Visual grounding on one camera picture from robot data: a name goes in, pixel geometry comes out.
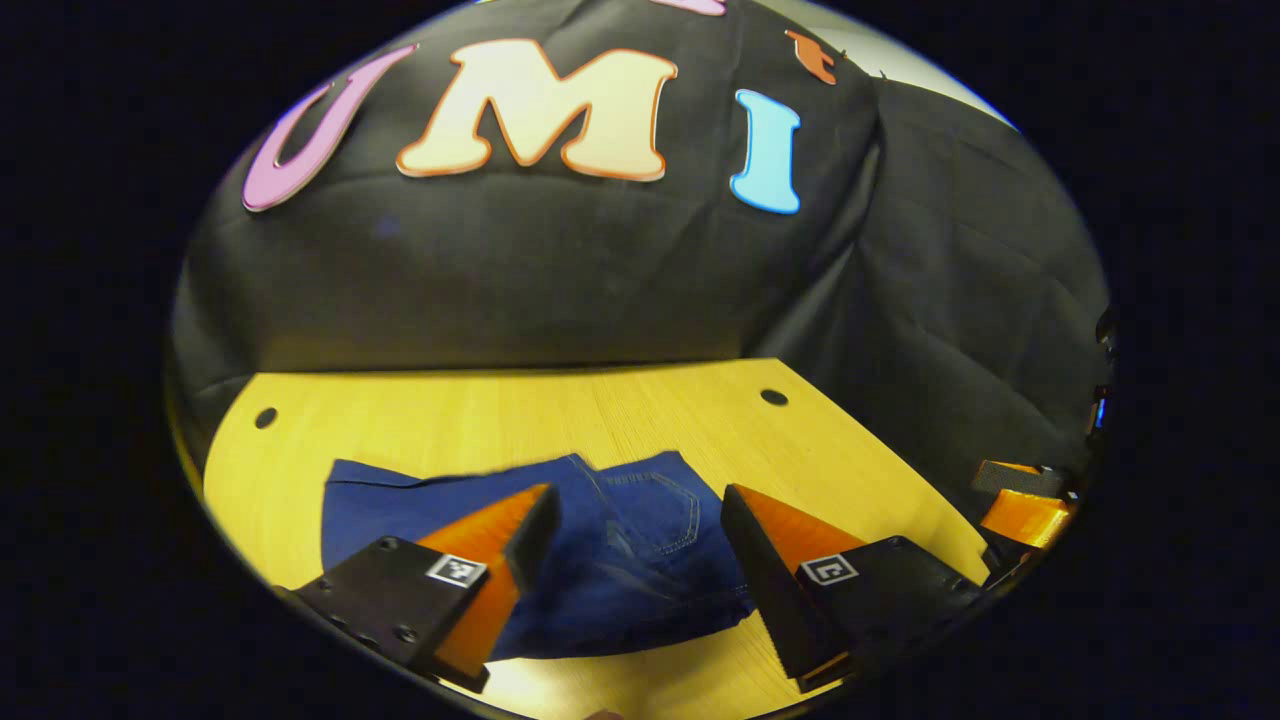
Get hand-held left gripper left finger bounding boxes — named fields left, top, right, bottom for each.
left=288, top=483, right=562, bottom=695

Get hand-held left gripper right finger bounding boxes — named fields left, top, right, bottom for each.
left=719, top=483, right=987, bottom=695

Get blue denim jeans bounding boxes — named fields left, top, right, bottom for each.
left=320, top=450, right=756, bottom=663

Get black backdrop cloth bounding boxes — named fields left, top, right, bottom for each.
left=170, top=0, right=1113, bottom=491

